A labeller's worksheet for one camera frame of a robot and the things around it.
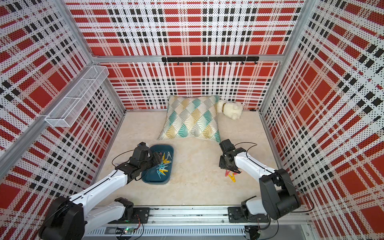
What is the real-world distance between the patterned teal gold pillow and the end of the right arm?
190mm

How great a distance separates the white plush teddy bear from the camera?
1116 mm

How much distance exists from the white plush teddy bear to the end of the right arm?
15.9 inches

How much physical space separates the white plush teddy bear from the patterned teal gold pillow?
13 cm

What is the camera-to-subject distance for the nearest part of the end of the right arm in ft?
2.08

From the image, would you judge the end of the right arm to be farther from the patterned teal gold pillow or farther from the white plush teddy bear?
the white plush teddy bear

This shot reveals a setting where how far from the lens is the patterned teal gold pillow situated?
3.12 ft
